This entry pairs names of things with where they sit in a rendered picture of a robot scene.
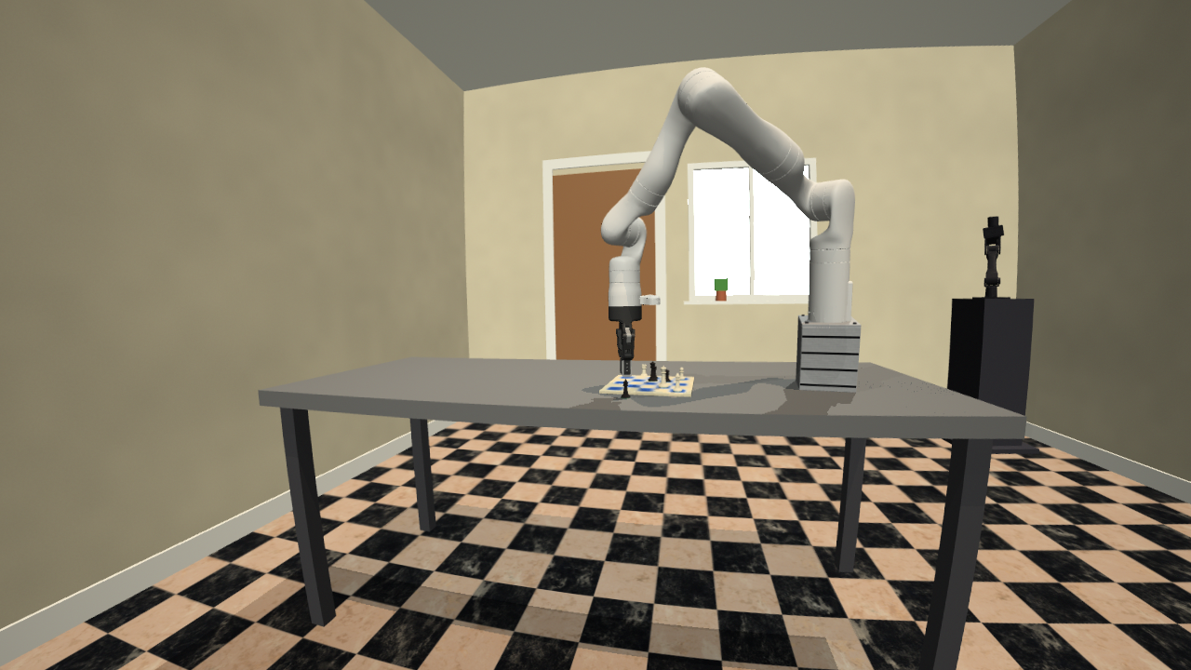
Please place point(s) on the blue and cream chessboard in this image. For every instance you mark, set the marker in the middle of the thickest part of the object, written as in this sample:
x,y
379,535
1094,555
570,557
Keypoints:
x,y
640,385

